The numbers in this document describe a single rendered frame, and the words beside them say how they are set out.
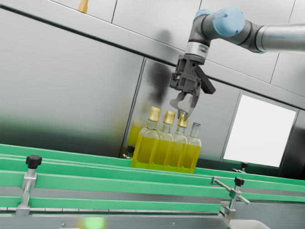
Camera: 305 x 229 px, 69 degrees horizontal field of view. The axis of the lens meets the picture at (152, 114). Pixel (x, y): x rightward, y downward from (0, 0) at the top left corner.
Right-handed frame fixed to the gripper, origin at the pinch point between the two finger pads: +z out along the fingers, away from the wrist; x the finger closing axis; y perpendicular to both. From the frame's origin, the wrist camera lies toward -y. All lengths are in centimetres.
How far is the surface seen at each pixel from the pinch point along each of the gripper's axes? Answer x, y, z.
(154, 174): 6.9, 9.0, 19.3
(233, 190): 14.7, -16.2, 18.6
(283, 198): 3, -60, 25
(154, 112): 2.0, 12.4, 0.6
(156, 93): -11.5, 7.4, -5.3
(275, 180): -5, -61, 20
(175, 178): 6.7, 0.9, 20.0
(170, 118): 1.9, 6.0, 1.5
